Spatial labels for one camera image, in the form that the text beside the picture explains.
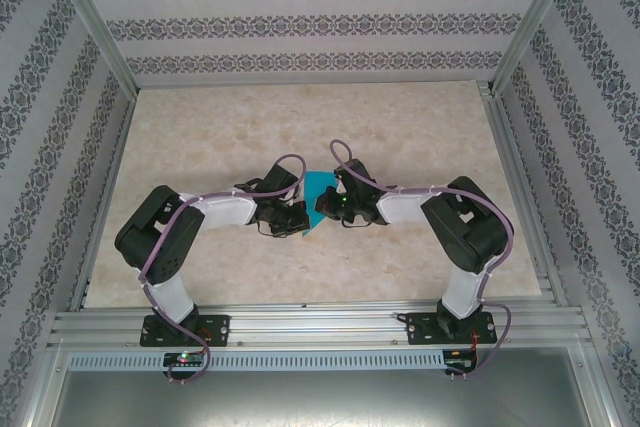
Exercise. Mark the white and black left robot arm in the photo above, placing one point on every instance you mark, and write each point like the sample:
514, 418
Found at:
225, 209

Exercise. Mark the aluminium frame post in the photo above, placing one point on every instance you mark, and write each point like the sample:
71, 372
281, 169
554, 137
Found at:
534, 22
100, 32

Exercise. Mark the grey metal sheet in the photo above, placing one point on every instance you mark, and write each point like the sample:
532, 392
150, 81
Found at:
320, 402

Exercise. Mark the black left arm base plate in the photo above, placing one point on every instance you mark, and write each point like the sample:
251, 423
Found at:
220, 329

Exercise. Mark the teal cloth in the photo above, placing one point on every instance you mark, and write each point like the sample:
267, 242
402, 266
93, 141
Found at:
317, 179

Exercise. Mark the aluminium side rail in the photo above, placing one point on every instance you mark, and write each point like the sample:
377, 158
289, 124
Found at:
119, 139
525, 197

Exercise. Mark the circuit board with green light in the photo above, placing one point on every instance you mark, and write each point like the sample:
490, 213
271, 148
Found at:
185, 359

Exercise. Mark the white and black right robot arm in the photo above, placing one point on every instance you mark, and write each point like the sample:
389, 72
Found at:
400, 207

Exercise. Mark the long aluminium rail beam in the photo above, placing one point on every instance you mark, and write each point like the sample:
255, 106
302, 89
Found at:
320, 324

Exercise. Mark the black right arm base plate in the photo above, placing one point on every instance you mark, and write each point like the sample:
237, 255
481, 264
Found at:
420, 329

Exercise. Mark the small dark circuit board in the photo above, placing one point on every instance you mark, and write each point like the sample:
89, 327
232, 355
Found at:
457, 361

